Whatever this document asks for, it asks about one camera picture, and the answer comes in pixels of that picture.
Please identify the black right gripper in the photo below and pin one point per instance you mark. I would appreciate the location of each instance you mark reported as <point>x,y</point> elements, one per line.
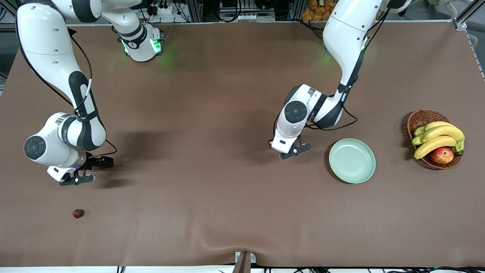
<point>92,163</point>

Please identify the red strawberry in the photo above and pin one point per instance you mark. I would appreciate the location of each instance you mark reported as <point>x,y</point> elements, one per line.
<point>78,213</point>

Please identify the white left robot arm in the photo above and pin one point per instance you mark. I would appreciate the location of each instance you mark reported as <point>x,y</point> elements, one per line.
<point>348,34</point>

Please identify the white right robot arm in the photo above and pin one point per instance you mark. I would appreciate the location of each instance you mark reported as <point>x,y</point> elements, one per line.
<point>49,38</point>

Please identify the pale green plate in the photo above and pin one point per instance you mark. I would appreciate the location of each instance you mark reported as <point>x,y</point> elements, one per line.
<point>352,161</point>

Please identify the brown table cover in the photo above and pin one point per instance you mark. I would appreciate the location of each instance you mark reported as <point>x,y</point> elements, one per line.
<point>204,189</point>

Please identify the small greenish banana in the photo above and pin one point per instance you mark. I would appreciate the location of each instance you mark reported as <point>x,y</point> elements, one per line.
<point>419,131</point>
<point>416,140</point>

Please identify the brown wicker basket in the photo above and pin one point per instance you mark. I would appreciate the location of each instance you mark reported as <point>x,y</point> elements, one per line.
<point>422,117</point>

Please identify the yellow banana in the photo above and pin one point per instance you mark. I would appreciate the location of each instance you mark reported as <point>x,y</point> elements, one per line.
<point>437,125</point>
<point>432,146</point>
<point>445,131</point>

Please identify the orange snack packets pile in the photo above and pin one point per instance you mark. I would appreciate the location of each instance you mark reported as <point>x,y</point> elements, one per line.
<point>314,11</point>

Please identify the red apple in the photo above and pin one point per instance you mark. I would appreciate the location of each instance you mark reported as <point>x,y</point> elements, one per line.
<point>442,155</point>

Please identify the white power strip with plugs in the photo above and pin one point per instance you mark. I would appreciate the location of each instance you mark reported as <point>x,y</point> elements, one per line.
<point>163,10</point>

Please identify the grey metal mounting bracket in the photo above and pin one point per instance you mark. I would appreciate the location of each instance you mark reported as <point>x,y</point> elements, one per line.
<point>243,263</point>

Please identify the aluminium frame strut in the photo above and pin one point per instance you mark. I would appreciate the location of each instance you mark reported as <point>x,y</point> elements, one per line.
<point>464,17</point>

